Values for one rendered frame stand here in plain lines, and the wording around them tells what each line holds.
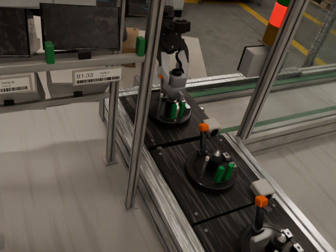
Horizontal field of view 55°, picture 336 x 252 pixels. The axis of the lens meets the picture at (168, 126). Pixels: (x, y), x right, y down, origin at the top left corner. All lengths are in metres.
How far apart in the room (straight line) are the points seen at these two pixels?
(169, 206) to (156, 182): 0.08
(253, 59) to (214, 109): 0.37
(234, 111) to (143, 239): 0.59
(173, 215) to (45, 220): 0.32
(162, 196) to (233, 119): 0.48
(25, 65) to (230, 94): 0.87
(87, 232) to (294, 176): 0.67
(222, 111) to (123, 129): 0.40
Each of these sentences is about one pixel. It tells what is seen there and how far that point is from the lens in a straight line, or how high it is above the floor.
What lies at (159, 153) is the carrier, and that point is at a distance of 0.87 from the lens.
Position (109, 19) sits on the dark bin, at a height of 1.35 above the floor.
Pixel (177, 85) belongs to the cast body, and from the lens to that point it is 0.92.
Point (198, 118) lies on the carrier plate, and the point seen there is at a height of 0.97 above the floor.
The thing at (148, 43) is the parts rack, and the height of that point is 1.34.
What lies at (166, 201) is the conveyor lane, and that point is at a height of 0.95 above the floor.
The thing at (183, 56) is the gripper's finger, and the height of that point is 1.15.
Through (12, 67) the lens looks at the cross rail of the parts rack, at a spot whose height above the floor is 1.31.
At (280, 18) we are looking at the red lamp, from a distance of 0.85.
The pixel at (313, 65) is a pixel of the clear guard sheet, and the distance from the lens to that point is 1.02.
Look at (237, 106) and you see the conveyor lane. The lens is 1.23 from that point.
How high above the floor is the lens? 1.58
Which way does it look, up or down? 40 degrees down
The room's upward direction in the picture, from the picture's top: 12 degrees clockwise
